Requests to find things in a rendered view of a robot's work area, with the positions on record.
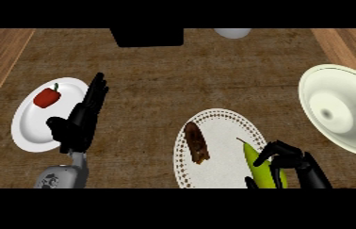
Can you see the red bell pepper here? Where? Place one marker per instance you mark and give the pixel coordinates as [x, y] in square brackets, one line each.
[46, 96]

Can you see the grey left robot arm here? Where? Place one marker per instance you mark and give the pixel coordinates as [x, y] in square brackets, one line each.
[65, 173]

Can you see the cream white bowl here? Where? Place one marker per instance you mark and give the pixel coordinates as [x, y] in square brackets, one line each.
[331, 105]

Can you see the brown oblong food piece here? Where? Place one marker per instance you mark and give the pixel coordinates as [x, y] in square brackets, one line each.
[196, 142]

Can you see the white rounded object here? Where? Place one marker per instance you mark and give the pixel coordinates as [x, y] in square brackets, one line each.
[232, 32]

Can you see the white round plate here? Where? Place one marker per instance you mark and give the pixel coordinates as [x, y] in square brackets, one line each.
[43, 113]

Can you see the black box appliance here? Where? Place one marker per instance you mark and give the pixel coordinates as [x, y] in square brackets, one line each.
[146, 37]

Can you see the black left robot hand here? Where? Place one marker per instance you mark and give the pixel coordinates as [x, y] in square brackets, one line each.
[78, 119]

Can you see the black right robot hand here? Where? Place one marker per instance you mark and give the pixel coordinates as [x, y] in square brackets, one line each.
[295, 163]

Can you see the white round lace placemat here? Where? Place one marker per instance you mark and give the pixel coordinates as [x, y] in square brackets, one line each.
[209, 148]

